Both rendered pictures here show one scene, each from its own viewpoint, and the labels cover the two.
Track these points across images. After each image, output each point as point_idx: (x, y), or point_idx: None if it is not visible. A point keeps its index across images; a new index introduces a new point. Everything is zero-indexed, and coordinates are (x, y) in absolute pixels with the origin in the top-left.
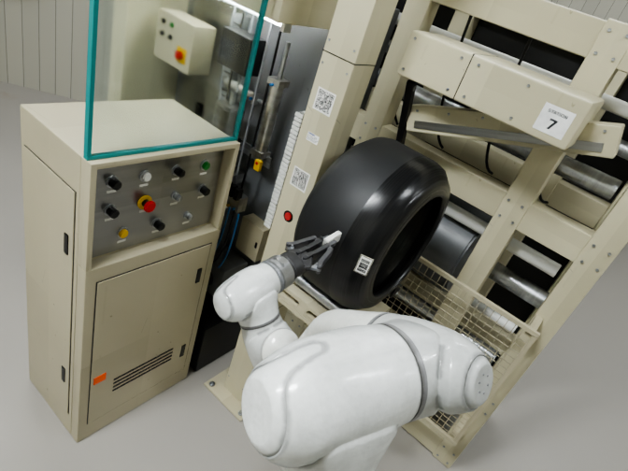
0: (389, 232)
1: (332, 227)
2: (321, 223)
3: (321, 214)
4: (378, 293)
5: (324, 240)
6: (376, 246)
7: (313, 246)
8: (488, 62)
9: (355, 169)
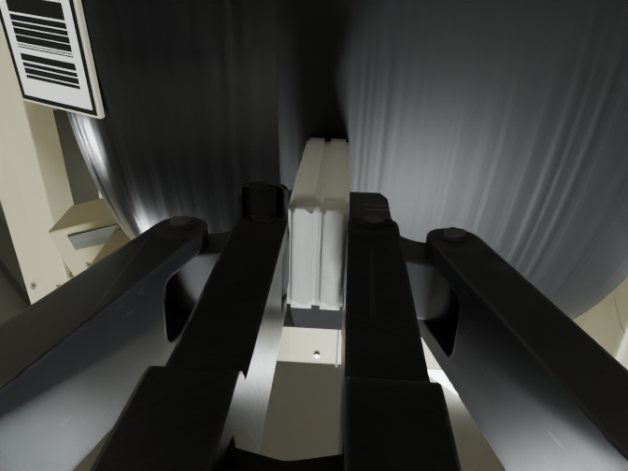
0: (117, 219)
1: (414, 189)
2: (516, 175)
3: (536, 224)
4: None
5: (322, 304)
6: (96, 162)
7: (339, 407)
8: (302, 361)
9: None
